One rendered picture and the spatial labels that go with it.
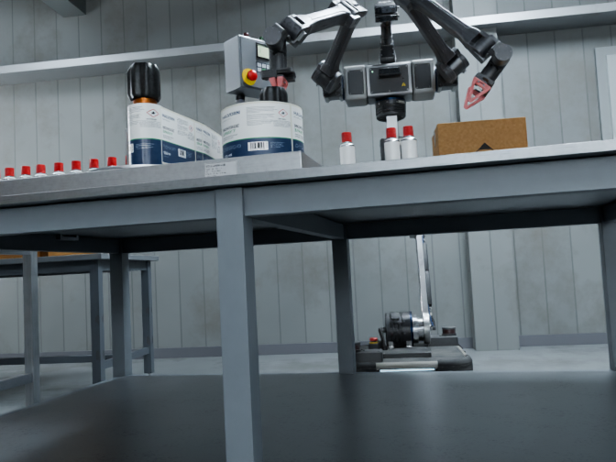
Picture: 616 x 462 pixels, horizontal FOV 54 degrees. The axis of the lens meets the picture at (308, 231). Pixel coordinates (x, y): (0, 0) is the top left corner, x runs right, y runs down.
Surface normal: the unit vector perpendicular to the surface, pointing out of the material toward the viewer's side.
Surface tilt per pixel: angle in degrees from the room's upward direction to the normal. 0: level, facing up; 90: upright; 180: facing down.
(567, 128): 90
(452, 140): 90
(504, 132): 90
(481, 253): 90
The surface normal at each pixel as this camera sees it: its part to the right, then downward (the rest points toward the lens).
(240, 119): -0.40, -0.04
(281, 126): 0.54, -0.08
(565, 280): -0.14, -0.06
